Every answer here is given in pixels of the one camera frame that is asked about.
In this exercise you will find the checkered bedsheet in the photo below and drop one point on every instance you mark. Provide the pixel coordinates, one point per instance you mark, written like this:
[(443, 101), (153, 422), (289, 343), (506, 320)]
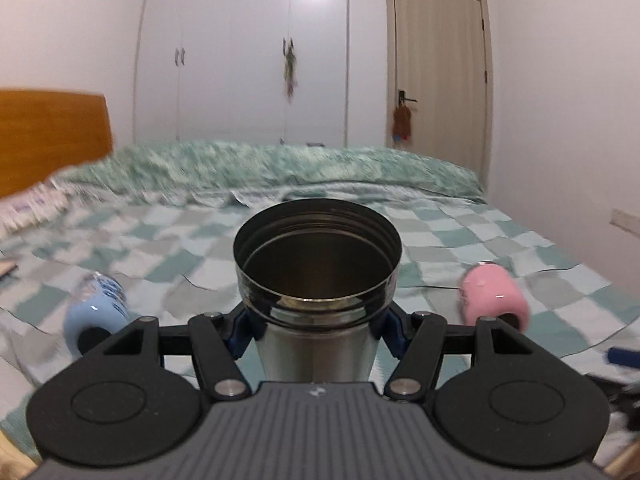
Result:
[(150, 245)]

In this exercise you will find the white wardrobe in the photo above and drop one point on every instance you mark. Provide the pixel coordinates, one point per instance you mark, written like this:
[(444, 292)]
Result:
[(240, 50)]

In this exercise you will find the stainless steel cup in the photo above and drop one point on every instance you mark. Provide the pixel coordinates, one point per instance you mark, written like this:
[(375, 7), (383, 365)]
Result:
[(318, 280)]

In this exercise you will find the pink cup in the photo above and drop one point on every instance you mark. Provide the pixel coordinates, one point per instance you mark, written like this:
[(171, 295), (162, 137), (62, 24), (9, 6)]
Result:
[(492, 292)]

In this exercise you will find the green hanging ornament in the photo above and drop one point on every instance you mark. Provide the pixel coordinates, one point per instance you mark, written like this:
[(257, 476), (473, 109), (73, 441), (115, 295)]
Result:
[(289, 67)]

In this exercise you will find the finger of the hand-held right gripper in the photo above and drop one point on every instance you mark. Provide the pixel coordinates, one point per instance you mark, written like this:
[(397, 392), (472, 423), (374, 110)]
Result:
[(622, 356)]

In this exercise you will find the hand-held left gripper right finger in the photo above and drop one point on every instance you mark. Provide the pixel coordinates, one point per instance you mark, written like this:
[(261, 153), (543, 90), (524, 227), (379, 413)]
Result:
[(395, 336)]

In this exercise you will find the brown hanging ornament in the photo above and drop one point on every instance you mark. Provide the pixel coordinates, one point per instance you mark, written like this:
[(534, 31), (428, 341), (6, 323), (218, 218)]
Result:
[(401, 122)]

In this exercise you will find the beige door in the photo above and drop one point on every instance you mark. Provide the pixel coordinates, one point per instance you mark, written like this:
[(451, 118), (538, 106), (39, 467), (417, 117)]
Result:
[(440, 70)]

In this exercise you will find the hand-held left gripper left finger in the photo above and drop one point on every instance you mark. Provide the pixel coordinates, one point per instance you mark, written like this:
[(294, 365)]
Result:
[(240, 338)]

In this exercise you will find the white printed pillow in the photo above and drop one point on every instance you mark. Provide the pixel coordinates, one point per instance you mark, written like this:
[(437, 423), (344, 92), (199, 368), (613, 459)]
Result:
[(27, 207)]

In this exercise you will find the brown flat object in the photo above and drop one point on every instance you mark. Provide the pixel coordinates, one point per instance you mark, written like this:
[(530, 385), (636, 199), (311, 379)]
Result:
[(6, 268)]

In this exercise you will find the wooden headboard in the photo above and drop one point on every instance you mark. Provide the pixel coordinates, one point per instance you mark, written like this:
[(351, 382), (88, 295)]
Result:
[(50, 135)]

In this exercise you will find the green patterned quilt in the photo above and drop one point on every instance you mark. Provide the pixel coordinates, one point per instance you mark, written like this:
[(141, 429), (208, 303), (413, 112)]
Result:
[(300, 167)]

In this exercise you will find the light blue cup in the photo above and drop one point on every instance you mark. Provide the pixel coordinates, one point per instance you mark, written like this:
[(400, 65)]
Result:
[(95, 305)]

